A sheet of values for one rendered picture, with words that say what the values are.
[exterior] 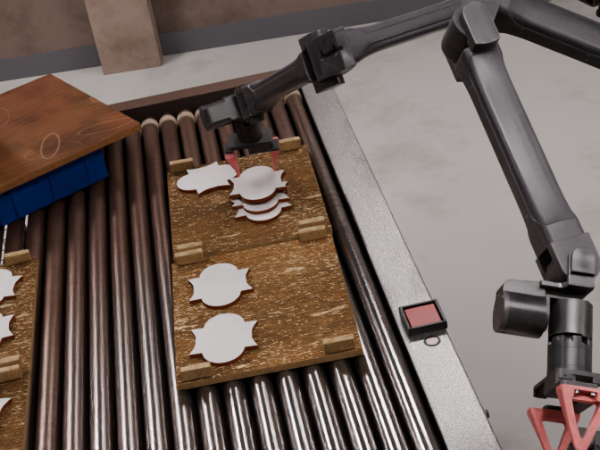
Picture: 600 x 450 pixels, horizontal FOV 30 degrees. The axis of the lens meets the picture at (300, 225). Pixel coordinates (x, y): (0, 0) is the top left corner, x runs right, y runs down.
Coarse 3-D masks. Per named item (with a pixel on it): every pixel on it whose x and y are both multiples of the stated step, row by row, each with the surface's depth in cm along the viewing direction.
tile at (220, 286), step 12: (216, 264) 236; (228, 264) 235; (204, 276) 233; (216, 276) 232; (228, 276) 231; (240, 276) 231; (204, 288) 229; (216, 288) 228; (228, 288) 227; (240, 288) 227; (252, 288) 226; (192, 300) 226; (204, 300) 225; (216, 300) 225; (228, 300) 224
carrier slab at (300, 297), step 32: (224, 256) 240; (256, 256) 238; (288, 256) 236; (320, 256) 234; (192, 288) 231; (256, 288) 228; (288, 288) 226; (320, 288) 224; (192, 320) 222; (256, 320) 219; (288, 320) 217; (320, 320) 216; (352, 320) 214; (256, 352) 210; (288, 352) 209; (320, 352) 207; (352, 352) 206; (192, 384) 206
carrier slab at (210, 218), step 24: (240, 168) 272; (288, 168) 268; (312, 168) 267; (168, 192) 267; (216, 192) 264; (288, 192) 258; (312, 192) 257; (192, 216) 256; (216, 216) 254; (288, 216) 250; (312, 216) 248; (192, 240) 247; (216, 240) 246; (240, 240) 244; (264, 240) 243; (288, 240) 243
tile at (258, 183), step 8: (256, 168) 262; (264, 168) 262; (240, 176) 260; (248, 176) 259; (256, 176) 259; (264, 176) 258; (272, 176) 258; (280, 176) 258; (232, 184) 259; (240, 184) 257; (248, 184) 256; (256, 184) 256; (264, 184) 255; (272, 184) 255; (280, 184) 254; (232, 192) 254; (240, 192) 254; (248, 192) 253; (256, 192) 253; (264, 192) 252; (272, 192) 252; (248, 200) 251; (256, 200) 250; (264, 200) 251
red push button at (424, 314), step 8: (432, 304) 216; (408, 312) 214; (416, 312) 214; (424, 312) 214; (432, 312) 213; (408, 320) 213; (416, 320) 212; (424, 320) 212; (432, 320) 212; (440, 320) 211
